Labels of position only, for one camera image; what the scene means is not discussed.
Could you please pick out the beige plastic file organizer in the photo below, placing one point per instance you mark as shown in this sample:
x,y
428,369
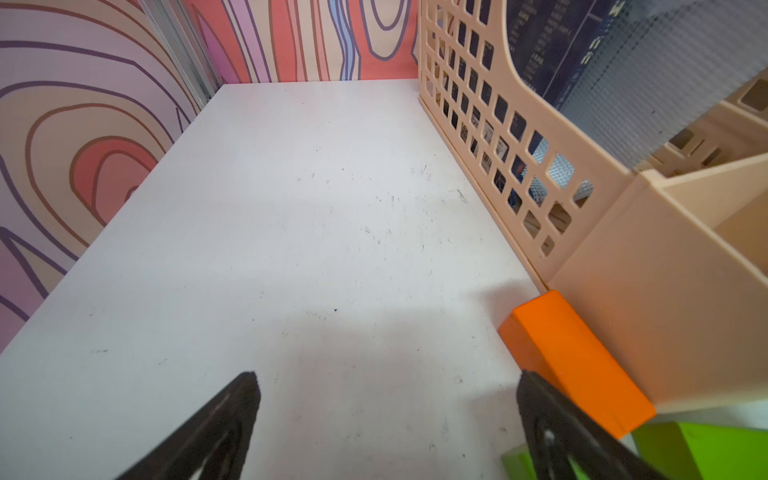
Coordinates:
x,y
670,274

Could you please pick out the orange block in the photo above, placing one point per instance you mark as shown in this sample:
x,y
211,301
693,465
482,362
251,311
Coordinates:
x,y
547,336

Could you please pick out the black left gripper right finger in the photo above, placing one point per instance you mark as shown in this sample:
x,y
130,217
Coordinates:
x,y
560,436

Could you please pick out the green block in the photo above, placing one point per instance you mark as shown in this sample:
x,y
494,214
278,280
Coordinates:
x,y
681,450
518,464

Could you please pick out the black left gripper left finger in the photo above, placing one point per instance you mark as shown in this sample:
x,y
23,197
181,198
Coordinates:
x,y
213,443

